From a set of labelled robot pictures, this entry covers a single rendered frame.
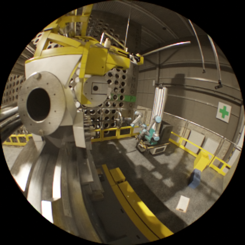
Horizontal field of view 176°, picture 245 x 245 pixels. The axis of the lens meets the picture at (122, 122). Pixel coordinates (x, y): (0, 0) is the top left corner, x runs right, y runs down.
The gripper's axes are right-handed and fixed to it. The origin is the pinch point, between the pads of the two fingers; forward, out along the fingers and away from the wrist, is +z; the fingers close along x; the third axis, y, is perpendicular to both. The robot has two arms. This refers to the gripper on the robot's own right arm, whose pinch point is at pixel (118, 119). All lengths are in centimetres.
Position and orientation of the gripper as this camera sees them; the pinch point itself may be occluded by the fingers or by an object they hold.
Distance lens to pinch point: 175.8
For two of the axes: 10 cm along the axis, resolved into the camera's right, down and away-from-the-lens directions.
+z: -8.8, 0.6, -4.6
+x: -1.4, -9.8, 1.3
